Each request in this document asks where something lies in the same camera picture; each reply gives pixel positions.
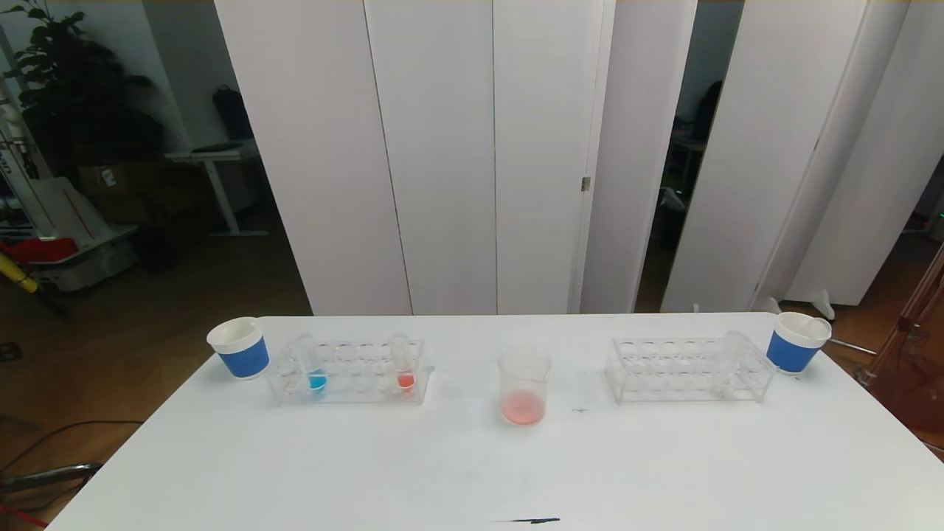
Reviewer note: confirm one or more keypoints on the test tube with red pigment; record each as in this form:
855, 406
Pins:
405, 380
815, 329

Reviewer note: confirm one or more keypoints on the clear plastic beaker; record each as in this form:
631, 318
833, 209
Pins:
523, 405

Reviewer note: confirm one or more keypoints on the clear acrylic test tube rack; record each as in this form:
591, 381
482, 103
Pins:
686, 391
354, 392

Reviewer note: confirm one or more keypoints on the test tube with blue pigment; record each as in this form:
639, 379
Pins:
317, 381

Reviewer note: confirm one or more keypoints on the test tube with pale yellow pigment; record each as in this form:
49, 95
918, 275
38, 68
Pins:
726, 376

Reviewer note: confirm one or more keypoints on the blue and white paper cup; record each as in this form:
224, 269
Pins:
789, 352
243, 358

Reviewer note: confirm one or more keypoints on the black backpack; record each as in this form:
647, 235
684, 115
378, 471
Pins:
232, 110

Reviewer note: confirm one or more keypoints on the brown cardboard box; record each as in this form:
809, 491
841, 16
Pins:
110, 177

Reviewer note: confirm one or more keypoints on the white machine with red line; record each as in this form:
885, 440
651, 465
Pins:
88, 262

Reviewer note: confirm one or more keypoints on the dark green potted plant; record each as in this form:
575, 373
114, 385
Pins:
74, 88

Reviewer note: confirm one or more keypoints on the yellow tool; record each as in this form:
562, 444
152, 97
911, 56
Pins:
18, 274

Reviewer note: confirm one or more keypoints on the brown metal stand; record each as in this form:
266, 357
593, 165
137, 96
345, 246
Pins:
914, 369

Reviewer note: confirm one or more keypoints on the white robot column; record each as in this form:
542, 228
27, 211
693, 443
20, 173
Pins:
15, 162

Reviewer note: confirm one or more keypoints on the grey metal chair leg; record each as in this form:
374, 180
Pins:
51, 476

